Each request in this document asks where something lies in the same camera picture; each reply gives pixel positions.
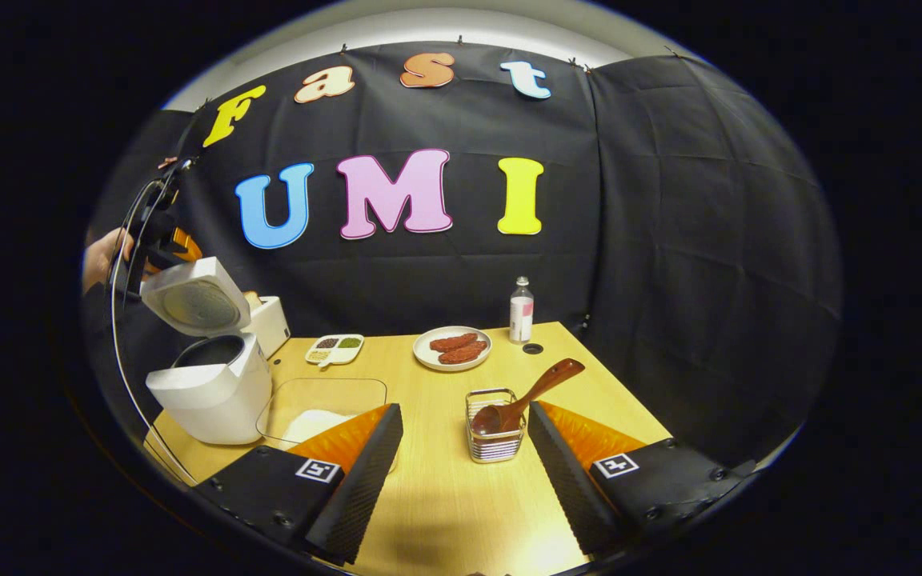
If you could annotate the white rice cooker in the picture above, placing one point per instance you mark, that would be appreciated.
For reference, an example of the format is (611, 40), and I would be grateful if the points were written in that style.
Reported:
(213, 392)

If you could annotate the white toaster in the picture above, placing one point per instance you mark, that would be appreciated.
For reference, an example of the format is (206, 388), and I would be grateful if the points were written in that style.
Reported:
(273, 324)

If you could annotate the white round plate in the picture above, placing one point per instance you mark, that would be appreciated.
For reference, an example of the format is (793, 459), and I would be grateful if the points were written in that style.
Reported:
(425, 356)

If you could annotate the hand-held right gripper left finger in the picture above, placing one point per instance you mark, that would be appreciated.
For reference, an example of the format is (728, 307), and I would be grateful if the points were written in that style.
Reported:
(365, 480)

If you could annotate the brown wooden spoon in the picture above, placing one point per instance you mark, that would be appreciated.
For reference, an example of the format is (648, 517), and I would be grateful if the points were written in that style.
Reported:
(545, 384)

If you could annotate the clear bottle with pink label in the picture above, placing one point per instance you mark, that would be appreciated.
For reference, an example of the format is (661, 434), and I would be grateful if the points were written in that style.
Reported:
(521, 320)

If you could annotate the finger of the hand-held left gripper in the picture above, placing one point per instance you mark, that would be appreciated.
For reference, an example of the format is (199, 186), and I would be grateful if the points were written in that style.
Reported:
(185, 252)

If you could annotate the toasted bread slice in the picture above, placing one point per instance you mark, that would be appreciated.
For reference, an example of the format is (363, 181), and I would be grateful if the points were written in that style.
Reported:
(253, 300)

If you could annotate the red cloth clip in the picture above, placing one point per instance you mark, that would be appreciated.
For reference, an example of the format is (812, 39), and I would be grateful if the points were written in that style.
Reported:
(168, 162)

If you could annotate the black backdrop cloth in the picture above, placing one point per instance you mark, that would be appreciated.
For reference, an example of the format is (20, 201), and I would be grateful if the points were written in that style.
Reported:
(669, 240)

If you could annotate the clear glass rice container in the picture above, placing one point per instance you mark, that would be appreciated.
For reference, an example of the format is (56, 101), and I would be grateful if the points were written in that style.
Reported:
(325, 392)

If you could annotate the white divided spice dish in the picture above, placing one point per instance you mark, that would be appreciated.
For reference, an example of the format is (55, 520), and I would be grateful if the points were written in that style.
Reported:
(334, 349)

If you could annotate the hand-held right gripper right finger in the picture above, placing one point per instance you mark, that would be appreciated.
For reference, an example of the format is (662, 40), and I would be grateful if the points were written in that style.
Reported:
(561, 480)

